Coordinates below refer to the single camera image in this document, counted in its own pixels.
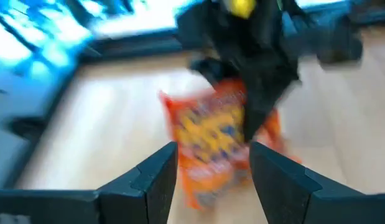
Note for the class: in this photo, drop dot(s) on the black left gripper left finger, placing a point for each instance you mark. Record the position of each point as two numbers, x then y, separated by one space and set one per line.
145 193

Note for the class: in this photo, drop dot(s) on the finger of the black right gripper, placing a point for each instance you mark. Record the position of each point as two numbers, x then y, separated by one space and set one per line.
260 105
212 71

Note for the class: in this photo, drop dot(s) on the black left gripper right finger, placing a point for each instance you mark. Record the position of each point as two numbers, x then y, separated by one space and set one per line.
291 193

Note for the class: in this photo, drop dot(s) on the red ramen noodle pack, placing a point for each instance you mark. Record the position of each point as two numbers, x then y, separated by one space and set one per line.
207 140

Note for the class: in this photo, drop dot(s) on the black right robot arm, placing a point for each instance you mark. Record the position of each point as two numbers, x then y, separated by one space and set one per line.
329 37

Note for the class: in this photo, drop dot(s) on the small yellow gripper tag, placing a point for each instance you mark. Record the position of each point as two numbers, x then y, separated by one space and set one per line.
242 7

